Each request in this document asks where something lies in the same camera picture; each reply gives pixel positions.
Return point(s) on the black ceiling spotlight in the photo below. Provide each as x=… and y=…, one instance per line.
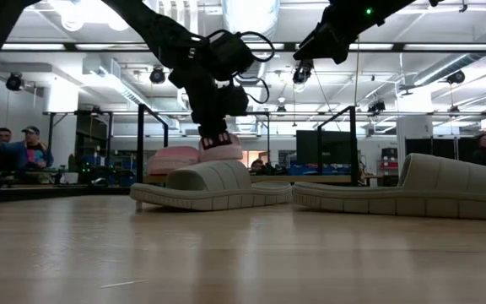
x=377, y=106
x=302, y=72
x=455, y=77
x=157, y=75
x=14, y=81

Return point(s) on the grey rubber slide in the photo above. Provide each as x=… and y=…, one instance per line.
x=209, y=181
x=437, y=181

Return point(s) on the pink rubber slide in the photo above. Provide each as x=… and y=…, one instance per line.
x=171, y=158
x=226, y=154

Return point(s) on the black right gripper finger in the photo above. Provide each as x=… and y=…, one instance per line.
x=308, y=46

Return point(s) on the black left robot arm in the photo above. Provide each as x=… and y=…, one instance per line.
x=171, y=38

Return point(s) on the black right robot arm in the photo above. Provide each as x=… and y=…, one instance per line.
x=395, y=6

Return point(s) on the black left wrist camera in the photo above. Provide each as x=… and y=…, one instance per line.
x=234, y=100

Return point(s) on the black aluminium rig frame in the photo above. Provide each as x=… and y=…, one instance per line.
x=36, y=195

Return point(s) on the black monitor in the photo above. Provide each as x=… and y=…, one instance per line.
x=306, y=148
x=445, y=148

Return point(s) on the silver ventilation duct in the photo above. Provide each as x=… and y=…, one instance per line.
x=249, y=17

